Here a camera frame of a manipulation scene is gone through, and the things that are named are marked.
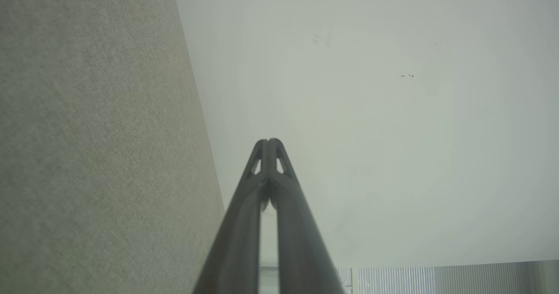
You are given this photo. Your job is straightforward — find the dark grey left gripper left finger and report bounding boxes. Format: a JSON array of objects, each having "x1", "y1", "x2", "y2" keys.
[{"x1": 192, "y1": 139, "x2": 268, "y2": 294}]

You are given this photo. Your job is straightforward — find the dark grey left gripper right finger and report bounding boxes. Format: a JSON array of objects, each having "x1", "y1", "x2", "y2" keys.
[{"x1": 268, "y1": 138, "x2": 345, "y2": 294}]

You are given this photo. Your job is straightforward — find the white ribbed panel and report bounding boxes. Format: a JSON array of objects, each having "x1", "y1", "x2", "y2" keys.
[{"x1": 260, "y1": 259, "x2": 559, "y2": 294}]

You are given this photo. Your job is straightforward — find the grey fabric sofa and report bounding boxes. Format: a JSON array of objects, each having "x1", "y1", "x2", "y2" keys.
[{"x1": 0, "y1": 0, "x2": 226, "y2": 294}]

